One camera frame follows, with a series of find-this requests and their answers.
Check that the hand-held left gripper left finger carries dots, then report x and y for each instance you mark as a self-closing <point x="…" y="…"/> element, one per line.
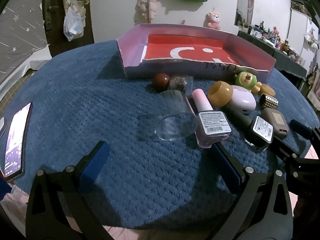
<point x="96" y="160"/>

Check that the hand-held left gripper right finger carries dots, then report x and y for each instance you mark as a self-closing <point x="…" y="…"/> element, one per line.
<point x="228" y="170"/>

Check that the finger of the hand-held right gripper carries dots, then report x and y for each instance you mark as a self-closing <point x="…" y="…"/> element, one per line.
<point x="301" y="126"/>
<point x="285" y="148"/>

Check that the grey-brown earbud case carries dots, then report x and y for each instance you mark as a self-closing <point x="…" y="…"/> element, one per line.
<point x="276" y="122"/>

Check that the black nail polish bottle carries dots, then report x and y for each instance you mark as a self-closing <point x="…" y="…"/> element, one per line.
<point x="262" y="130"/>

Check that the gold studded cylinder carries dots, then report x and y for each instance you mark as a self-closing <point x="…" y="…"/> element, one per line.
<point x="269" y="102"/>

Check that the amber round block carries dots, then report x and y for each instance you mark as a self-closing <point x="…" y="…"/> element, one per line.
<point x="225" y="92"/>
<point x="267" y="90"/>

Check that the pink nail polish bottle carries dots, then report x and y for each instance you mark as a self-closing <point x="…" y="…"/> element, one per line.
<point x="212" y="122"/>

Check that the lilac earbud case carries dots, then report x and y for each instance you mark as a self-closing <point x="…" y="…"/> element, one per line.
<point x="243" y="101"/>

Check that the clear glass cup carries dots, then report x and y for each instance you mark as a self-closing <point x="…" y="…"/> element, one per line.
<point x="172" y="127"/>

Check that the green bear toy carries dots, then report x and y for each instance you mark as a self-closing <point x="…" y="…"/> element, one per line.
<point x="246" y="80"/>

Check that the brown-capped glitter bottle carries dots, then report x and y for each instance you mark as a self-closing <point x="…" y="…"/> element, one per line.
<point x="162" y="80"/>

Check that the lilac cardboard box tray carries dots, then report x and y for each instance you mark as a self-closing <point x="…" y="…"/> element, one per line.
<point x="135" y="55"/>

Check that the table with dark cloth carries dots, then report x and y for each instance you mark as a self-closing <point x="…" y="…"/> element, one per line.
<point x="287" y="62"/>

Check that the smartphone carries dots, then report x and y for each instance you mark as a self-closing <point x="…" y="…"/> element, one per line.
<point x="15" y="142"/>

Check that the white cabinet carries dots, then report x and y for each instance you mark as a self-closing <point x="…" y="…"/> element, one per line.
<point x="300" y="30"/>

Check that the row of cosmetic bottles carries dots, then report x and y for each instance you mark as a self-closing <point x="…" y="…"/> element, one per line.
<point x="265" y="32"/>

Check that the dark brown door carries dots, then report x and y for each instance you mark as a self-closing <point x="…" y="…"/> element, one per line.
<point x="52" y="42"/>

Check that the red Miniso bag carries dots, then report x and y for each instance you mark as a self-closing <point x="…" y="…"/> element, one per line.
<point x="162" y="45"/>

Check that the clear plastic bag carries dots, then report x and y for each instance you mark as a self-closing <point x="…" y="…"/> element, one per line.
<point x="72" y="25"/>

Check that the pink hamster plush toy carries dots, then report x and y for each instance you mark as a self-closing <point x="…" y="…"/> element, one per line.
<point x="214" y="20"/>

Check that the grey starred curtain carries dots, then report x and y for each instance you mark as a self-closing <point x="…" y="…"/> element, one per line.
<point x="20" y="30"/>

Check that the pink pig plush toy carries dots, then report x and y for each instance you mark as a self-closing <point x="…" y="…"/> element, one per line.
<point x="155" y="7"/>

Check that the orange-tipped stick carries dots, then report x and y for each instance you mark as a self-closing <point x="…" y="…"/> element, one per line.
<point x="149" y="5"/>

